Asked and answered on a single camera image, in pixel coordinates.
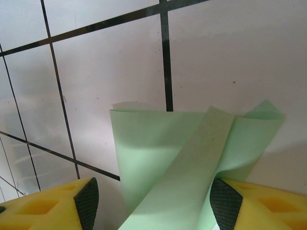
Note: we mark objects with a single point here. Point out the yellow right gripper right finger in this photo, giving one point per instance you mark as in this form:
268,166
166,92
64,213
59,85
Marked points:
263,208

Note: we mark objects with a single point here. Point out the light green paper sheet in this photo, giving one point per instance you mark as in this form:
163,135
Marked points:
156,143

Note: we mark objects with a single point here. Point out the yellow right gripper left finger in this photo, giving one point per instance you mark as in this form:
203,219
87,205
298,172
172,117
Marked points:
36,210

